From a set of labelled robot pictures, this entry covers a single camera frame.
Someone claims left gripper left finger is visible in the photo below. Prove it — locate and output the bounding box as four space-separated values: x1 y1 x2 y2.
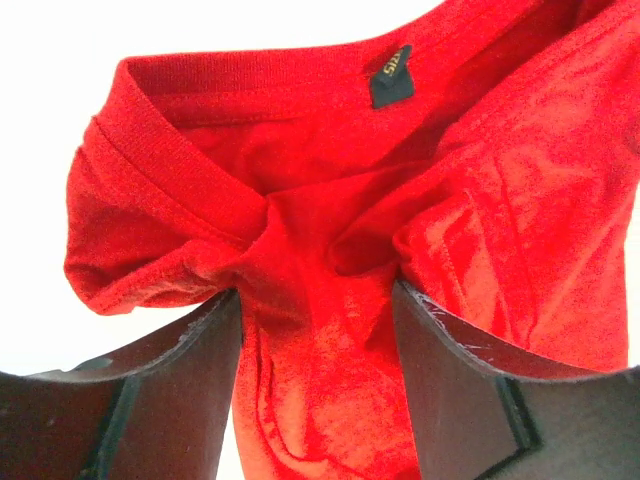
1 290 242 479

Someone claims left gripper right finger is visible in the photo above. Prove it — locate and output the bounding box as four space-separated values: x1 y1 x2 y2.
392 281 639 480

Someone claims red t-shirt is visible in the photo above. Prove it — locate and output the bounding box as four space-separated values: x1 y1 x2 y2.
64 1 639 479

